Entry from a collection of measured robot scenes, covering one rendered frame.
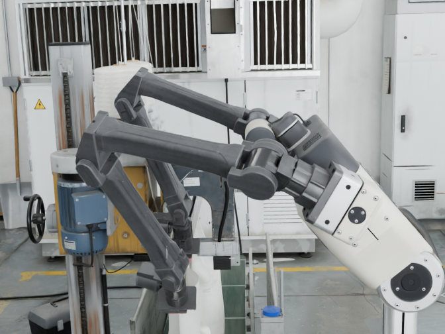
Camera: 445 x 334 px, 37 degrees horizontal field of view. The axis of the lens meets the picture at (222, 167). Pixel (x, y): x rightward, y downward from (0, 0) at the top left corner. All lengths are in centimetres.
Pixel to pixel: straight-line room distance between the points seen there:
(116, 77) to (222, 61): 243
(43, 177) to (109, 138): 392
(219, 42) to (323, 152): 305
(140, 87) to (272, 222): 337
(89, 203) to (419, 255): 100
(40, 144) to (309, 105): 206
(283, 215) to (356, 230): 384
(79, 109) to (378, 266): 123
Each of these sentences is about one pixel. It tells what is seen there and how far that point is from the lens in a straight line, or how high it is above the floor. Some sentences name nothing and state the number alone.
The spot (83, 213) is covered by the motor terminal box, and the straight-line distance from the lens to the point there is 208.
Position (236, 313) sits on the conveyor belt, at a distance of 343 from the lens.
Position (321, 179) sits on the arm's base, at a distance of 129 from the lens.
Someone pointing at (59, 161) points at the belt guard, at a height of 140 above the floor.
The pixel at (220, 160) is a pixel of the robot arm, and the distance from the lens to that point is 131.
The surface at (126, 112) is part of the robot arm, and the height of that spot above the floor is 156.
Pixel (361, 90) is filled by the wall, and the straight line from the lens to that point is 636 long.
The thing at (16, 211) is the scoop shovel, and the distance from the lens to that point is 654.
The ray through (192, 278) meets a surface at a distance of 214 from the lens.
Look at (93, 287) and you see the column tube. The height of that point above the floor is 88.
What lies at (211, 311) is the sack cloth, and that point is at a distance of 273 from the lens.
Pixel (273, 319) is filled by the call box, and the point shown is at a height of 83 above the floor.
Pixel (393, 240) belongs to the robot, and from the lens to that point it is 153.
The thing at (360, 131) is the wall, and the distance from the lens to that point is 640.
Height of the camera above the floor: 180
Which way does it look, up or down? 12 degrees down
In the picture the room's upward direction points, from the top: 2 degrees counter-clockwise
